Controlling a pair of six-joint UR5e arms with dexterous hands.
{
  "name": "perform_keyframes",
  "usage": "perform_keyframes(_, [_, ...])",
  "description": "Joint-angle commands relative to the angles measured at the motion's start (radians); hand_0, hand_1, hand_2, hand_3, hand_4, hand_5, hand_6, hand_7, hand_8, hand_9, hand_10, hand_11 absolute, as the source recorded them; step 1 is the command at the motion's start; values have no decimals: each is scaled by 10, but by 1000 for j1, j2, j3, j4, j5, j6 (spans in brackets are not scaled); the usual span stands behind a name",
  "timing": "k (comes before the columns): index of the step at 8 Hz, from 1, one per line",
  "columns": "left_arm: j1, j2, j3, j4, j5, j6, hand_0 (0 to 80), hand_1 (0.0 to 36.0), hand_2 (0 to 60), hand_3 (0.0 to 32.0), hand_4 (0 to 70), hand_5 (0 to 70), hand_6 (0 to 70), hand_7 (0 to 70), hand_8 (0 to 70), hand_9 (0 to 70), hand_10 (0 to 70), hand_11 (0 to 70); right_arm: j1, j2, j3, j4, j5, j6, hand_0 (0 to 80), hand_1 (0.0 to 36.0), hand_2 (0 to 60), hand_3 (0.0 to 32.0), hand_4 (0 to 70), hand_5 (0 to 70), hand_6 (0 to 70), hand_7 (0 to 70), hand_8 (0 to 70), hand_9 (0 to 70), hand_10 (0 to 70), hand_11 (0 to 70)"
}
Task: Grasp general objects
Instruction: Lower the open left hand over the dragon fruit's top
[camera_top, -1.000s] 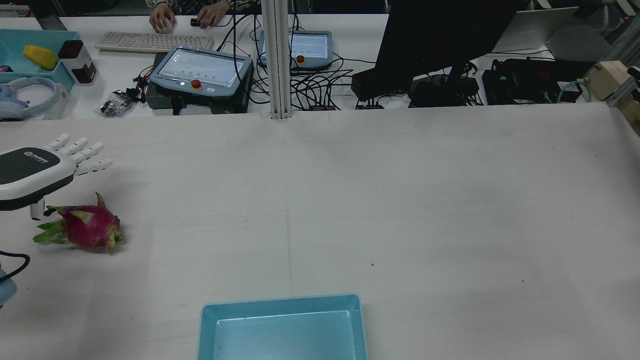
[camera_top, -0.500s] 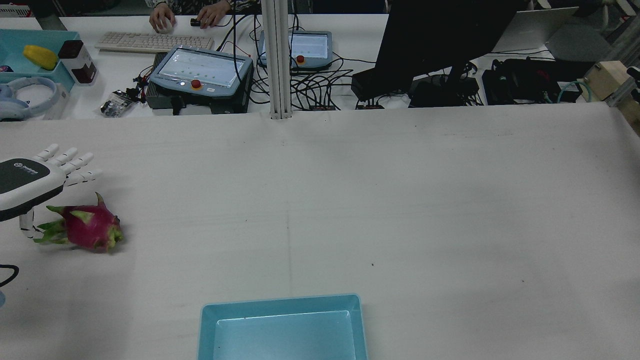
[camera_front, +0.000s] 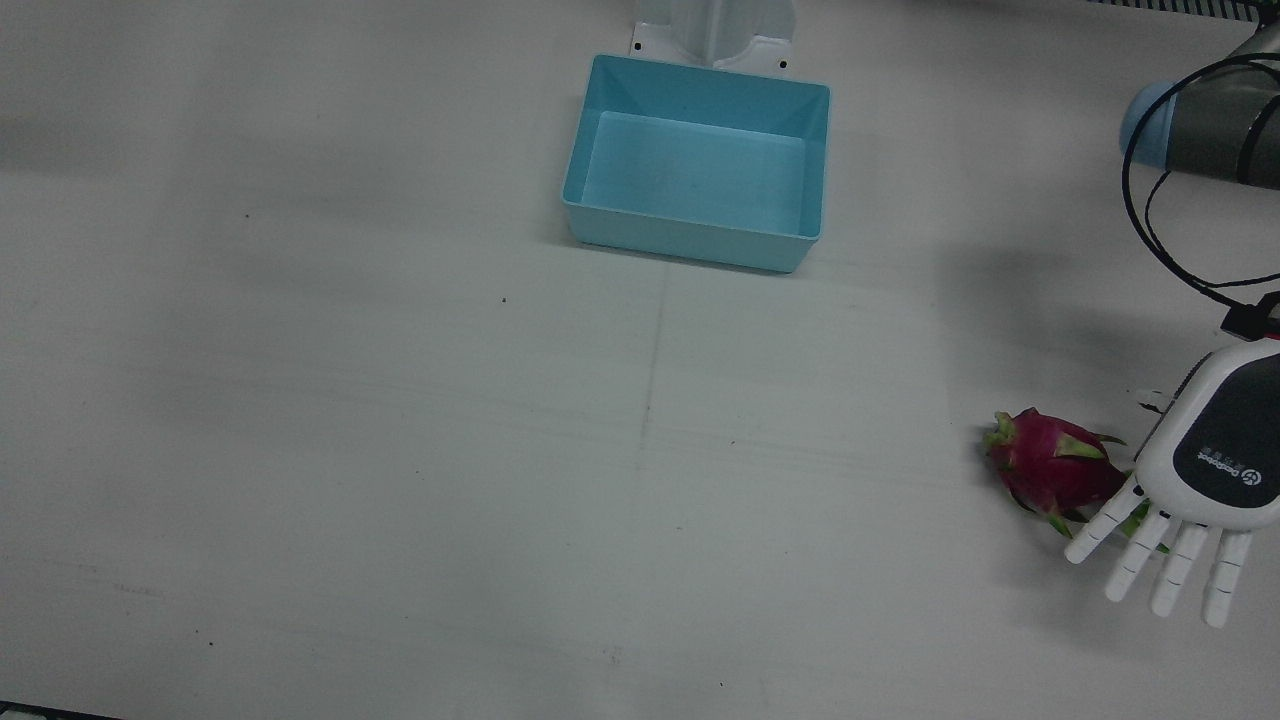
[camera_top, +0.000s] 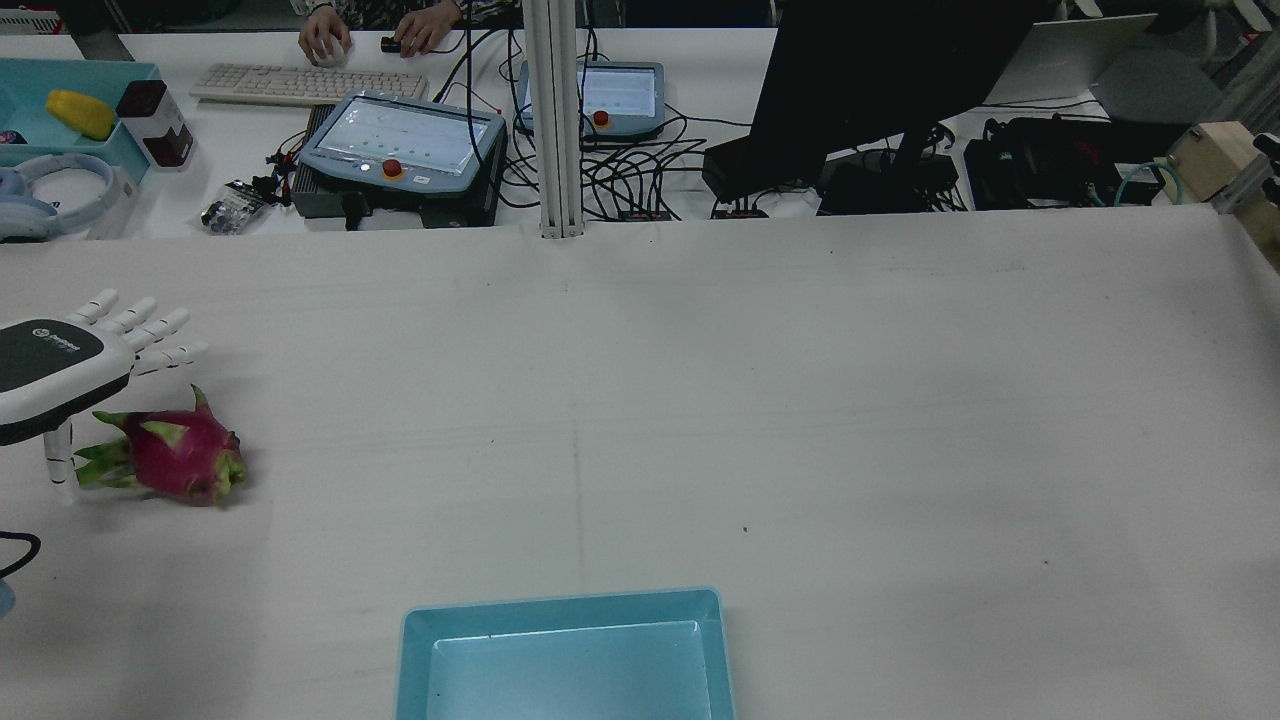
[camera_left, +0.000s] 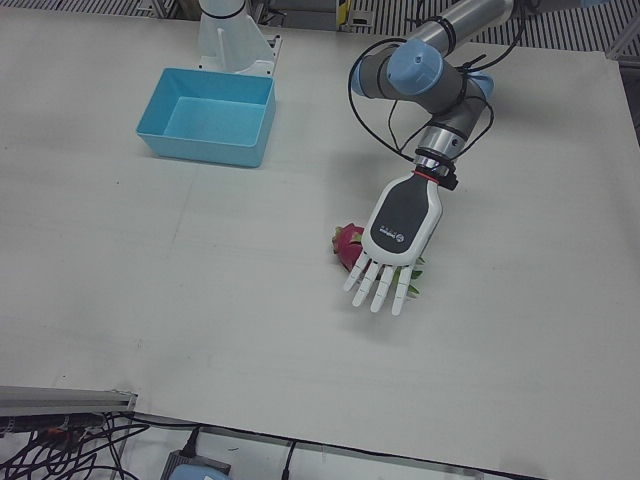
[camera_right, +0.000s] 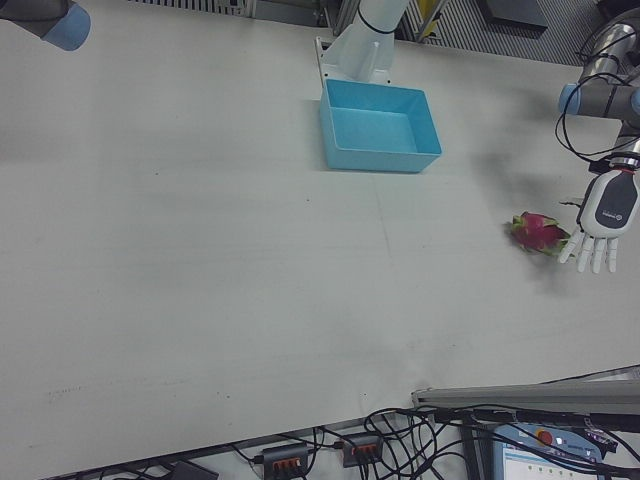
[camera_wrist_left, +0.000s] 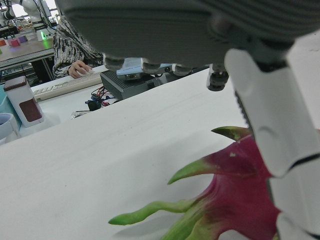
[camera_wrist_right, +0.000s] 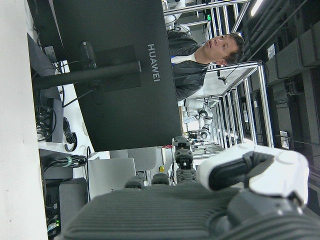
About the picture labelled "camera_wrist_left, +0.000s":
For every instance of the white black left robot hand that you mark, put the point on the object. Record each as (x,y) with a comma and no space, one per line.
(150,30)

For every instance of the person right hand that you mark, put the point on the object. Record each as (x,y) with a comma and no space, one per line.
(77,68)

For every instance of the pink dragon fruit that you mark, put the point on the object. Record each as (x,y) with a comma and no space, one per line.
(232,195)

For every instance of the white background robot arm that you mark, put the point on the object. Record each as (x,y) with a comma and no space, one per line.
(30,5)

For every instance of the white computer mouse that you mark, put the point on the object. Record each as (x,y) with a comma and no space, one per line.
(88,72)

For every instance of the beige computer keyboard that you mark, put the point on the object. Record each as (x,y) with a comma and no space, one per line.
(62,86)

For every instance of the grey teach pendant left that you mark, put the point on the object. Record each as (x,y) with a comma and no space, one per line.
(117,86)

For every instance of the clear plastic bag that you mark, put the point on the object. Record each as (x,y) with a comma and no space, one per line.
(80,114)

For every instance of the white device with green light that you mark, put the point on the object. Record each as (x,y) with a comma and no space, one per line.
(42,35)

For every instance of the background work table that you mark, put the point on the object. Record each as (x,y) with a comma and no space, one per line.
(25,53)

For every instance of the purple block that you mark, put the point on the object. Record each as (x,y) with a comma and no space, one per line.
(23,39)

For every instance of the pink block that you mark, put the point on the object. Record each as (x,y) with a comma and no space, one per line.
(14,42)

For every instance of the red block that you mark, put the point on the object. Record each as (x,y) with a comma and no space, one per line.
(3,42)

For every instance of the teal storage tray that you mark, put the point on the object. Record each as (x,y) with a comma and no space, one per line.
(2,100)

